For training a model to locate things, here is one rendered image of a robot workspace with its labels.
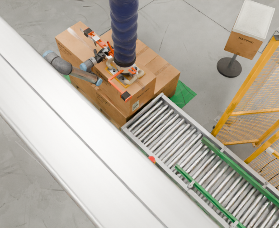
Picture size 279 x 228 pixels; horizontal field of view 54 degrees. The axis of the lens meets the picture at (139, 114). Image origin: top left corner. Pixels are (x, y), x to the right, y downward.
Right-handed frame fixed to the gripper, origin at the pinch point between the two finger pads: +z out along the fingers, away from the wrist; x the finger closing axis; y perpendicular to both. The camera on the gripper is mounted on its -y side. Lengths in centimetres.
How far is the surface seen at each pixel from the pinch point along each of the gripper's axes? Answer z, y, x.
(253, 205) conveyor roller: 6, 215, -65
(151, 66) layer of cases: 59, 16, -65
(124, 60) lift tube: -8.1, 35.2, 18.9
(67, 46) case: -19, -53, -25
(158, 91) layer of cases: 36, 49, -66
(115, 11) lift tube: -12, 30, 76
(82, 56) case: -14.8, -28.4, -25.2
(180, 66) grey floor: 127, 21, -119
